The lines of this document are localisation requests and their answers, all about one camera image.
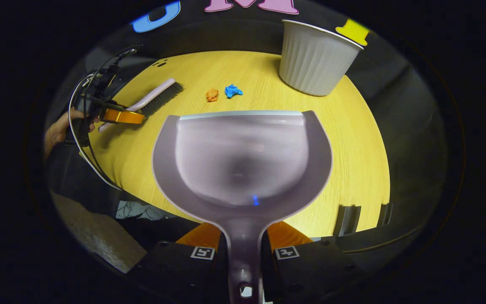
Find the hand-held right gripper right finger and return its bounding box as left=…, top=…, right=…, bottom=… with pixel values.
left=262, top=220, right=368, bottom=304

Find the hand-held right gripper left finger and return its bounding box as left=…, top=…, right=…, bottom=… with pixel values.
left=129, top=222, right=229, bottom=304

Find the small pale purple broom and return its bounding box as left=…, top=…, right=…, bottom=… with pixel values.
left=98, top=78, right=184, bottom=133

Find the pale purple dustpan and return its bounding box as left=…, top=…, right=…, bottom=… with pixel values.
left=152, top=110, right=333, bottom=304

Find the white ribbed garbage bin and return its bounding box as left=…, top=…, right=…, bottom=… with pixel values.
left=279, top=19, right=364, bottom=97

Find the black backdrop cloth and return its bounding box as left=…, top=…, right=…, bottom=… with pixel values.
left=45, top=0, right=452, bottom=254

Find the white cable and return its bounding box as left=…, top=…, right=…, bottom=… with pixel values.
left=68, top=71, right=122, bottom=191

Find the dark desk bracket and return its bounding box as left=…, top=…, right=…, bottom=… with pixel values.
left=333, top=205, right=362, bottom=237
left=377, top=203, right=394, bottom=228

